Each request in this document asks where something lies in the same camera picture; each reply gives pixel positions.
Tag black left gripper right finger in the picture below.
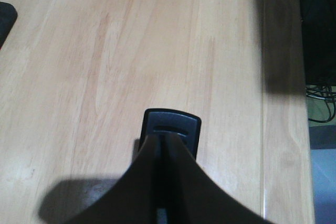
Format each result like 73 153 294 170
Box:
164 134 269 223

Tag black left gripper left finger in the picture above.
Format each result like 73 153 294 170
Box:
67 135 160 223

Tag wooden desk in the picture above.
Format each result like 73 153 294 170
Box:
1 0 314 223

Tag black keyboard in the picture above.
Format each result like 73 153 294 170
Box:
0 2 18 47

